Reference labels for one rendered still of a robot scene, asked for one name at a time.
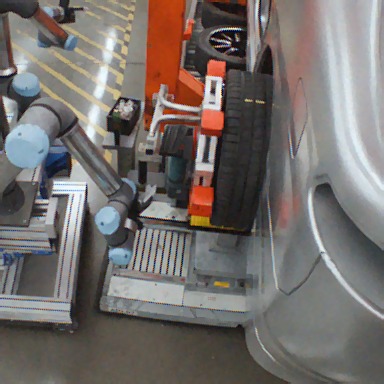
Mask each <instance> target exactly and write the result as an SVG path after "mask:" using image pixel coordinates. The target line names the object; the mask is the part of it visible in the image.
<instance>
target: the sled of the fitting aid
mask: <svg viewBox="0 0 384 384"><path fill-rule="evenodd" d="M196 239H197V231H193V230H191V235H190V244H189V252H188V260H187V276H186V284H185V290H190V291H199V292H206V293H213V294H229V295H236V296H244V297H246V279H244V278H230V277H222V276H214V275H207V274H193V266H194V257H195V248H196Z"/></svg>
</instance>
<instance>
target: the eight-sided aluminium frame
mask: <svg viewBox="0 0 384 384"><path fill-rule="evenodd" d="M221 87H222V78H219V77H212V76H207V77H206V83H205V89H204V92H205V97H204V103H203V105H202V111H203V110H211V111H219V112H221V99H220V93H221ZM209 95H216V97H215V104H209V100H210V96H209ZM204 138H205V135H200V141H199V149H198V156H197V158H196V163H195V171H194V184H193V186H194V185H198V186H199V182H200V177H203V182H202V186H206V187H210V184H211V179H212V178H213V172H214V166H215V161H214V159H215V152H216V147H215V143H216V137H214V136H212V138H211V145H210V152H209V159H202V153H203V145H204Z"/></svg>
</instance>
